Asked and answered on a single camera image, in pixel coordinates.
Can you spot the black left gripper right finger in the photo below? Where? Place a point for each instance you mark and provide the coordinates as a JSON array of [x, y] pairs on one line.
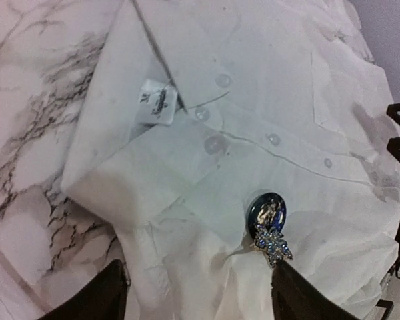
[[293, 297]]

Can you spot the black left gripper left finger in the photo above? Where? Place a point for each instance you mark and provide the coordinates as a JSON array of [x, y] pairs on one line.
[[104, 297]]

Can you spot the blue round brooch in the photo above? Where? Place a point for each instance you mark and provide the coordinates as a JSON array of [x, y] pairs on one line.
[[268, 210]]

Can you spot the white button shirt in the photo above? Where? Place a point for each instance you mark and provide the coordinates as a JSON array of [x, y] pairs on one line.
[[279, 96]]

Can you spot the white shirt label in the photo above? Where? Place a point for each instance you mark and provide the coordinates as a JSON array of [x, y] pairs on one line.
[[157, 103]]

